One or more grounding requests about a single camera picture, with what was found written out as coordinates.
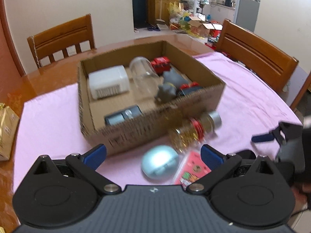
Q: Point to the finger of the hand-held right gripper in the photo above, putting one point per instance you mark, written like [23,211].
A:
[263,137]

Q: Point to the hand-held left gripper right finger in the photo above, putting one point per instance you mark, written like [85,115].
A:
[210,157]

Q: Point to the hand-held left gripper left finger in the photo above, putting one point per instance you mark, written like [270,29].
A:
[96,155]

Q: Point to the pink card box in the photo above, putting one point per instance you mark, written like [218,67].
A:
[192,172]

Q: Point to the clear bottle of gold pins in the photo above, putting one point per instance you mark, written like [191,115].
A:
[194,128]

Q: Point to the brown cardboard box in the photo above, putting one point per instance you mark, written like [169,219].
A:
[136,129]

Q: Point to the dark blue-grey box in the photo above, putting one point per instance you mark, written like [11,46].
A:
[126,115]

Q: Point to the teal earbud case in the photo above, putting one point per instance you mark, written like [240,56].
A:
[158,162]

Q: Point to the white translucent plastic box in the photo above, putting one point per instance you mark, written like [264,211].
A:
[107,80]

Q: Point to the grey cat toy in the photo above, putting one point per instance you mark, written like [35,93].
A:
[170,80]

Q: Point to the clear plastic jar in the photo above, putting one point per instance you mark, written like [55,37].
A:
[143,77]

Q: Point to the red toy car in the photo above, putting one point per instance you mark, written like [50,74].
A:
[160,63]

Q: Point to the pink cloth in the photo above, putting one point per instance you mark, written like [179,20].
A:
[243,102]

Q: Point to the gold tissue box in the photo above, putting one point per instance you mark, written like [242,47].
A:
[7,131]

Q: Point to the wooden chair with grooved back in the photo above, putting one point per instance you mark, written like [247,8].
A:
[255,46]

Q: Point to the grey refrigerator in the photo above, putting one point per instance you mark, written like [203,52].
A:
[245,12]

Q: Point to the wooden chair with slatted back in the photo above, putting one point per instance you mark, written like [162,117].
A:
[60,32]

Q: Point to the open brown carton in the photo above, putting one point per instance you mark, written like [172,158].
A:
[196,25]

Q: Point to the black shoes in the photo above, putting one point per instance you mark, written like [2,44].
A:
[153,28]

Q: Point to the dark kettle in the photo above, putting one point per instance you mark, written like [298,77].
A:
[228,0]

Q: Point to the yellow plastic bag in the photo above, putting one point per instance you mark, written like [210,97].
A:
[175,9]

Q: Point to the wooden cabinet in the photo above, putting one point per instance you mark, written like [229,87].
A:
[158,9]

